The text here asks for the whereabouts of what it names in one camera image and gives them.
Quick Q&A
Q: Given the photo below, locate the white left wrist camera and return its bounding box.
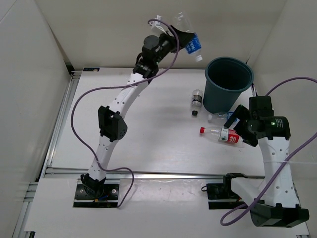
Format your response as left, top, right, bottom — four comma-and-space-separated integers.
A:
148, 21, 166, 35

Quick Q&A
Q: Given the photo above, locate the clear bottle light blue label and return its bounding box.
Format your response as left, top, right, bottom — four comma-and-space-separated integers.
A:
208, 112, 233, 124

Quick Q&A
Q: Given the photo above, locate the dark teal plastic bin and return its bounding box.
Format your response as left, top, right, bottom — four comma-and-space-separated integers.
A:
203, 57, 254, 114

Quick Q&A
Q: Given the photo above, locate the black label plastic bottle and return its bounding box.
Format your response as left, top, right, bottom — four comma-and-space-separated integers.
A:
190, 89, 203, 117

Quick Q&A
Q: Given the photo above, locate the blue label plastic bottle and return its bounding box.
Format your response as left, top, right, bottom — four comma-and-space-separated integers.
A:
173, 12, 203, 62

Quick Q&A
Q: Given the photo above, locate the red label plastic bottle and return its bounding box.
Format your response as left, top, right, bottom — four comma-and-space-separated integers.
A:
200, 126, 244, 148

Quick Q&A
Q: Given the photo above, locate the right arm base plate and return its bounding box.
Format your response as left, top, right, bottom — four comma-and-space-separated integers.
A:
201, 173, 249, 210

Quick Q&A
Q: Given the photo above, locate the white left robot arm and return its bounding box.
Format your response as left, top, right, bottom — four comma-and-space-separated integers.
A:
81, 27, 195, 199

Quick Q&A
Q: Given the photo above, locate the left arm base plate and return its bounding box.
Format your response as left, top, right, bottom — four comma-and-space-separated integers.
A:
73, 180, 120, 208

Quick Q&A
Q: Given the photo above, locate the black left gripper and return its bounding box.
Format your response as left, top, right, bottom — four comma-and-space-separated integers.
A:
154, 25, 195, 65

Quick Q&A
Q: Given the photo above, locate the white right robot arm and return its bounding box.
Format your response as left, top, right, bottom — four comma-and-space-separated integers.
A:
220, 96, 310, 228

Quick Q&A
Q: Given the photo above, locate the blue sticker on table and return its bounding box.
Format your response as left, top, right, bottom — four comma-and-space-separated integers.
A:
83, 67, 100, 72

